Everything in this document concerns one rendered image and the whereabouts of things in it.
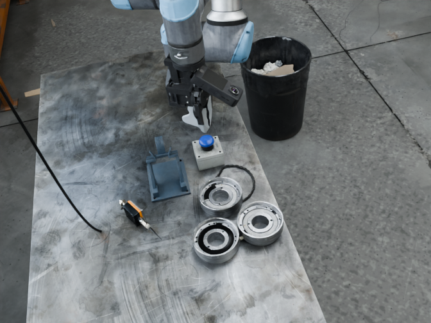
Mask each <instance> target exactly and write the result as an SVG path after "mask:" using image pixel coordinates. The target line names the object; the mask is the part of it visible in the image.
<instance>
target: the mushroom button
mask: <svg viewBox="0 0 431 323"><path fill-rule="evenodd" d="M199 144H200V146H202V147H210V146H211V145H213V144H214V138H213V137H212V136H210V135H203V136H202V137H201V138H200V139H199Z"/></svg>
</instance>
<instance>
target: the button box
mask: <svg viewBox="0 0 431 323"><path fill-rule="evenodd" d="M213 138H214V144H213V145H211V146H210V147H202V146H200V144H199V140H196V141H193V142H192V145H193V149H194V154H195V157H196V161H197V164H198V169H199V171H201V170H205V169H211V168H214V167H219V166H222V165H225V164H224V154H223V150H222V148H221V144H220V142H219V139H218V136H215V137H213Z"/></svg>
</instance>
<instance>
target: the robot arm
mask: <svg viewBox="0 0 431 323"><path fill-rule="evenodd" d="M111 2H112V4H113V5H114V6H115V7H116V8H118V9H123V10H160V13H161V14H162V18H163V22H164V23H163V24H162V27H161V30H160V32H161V36H162V39H161V41H162V43H163V47H164V53H165V59H164V65H165V66H167V68H168V70H167V77H166V81H165V85H166V88H165V89H166V92H167V97H168V101H169V106H177V107H178V108H186V107H187V106H188V111H189V114H187V115H184V116H183V117H182V119H183V121H184V122H185V123H187V124H191V125H193V126H197V127H199V128H200V130H201V131H202V132H204V133H206V132H207V131H208V129H209V127H210V125H211V118H212V101H213V96H214V97H216V98H218V99H220V100H221V101H223V102H224V103H226V104H228V105H229V106H231V107H234V106H236V104H237V103H238V102H239V100H240V98H241V96H242V93H243V89H242V88H240V87H238V86H237V85H235V84H233V83H232V82H230V81H228V80H227V79H225V78H223V77H222V76H220V75H218V74H217V73H215V72H214V71H212V70H210V69H209V68H208V67H207V65H206V63H205V62H216V63H244V62H245V61H246V60H247V59H248V57H249V54H250V51H251V45H252V41H253V31H254V24H253V23H252V22H251V21H249V22H248V14H247V13H246V12H245V11H244V10H243V9H242V0H212V10H211V12H210V13H209V14H208V15H207V21H201V16H202V14H203V11H204V9H205V7H206V5H207V2H208V0H111ZM169 96H171V100H170V97H169Z"/></svg>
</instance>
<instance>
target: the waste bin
mask: <svg viewBox="0 0 431 323"><path fill-rule="evenodd" d="M277 60H278V61H280V60H281V62H282V63H283V64H282V65H281V66H283V65H293V70H294V72H293V73H290V74H286V75H281V76H266V75H262V74H257V73H255V72H253V71H251V70H252V69H256V70H261V69H262V70H263V68H264V65H265V64H266V63H269V62H271V63H275V62H276V61H277ZM311 60H312V54H311V52H310V49H309V48H308V47H307V46H306V45H305V44H304V43H302V42H300V41H299V40H296V39H295V38H291V37H283V36H271V37H264V38H260V39H256V40H254V41H252V45H251V51H250V54H249V57H248V59H247V60H246V61H245V62H244V63H240V65H241V74H242V78H243V82H244V88H245V92H246V100H247V104H248V112H249V119H250V124H251V128H252V130H253V132H254V133H255V134H256V135H258V136H259V137H261V138H265V139H267V140H285V139H287V138H290V137H293V136H294V135H295V134H297V133H298V132H299V130H300V129H301V127H302V123H303V113H304V107H305V97H306V91H307V82H308V75H309V71H310V63H311Z"/></svg>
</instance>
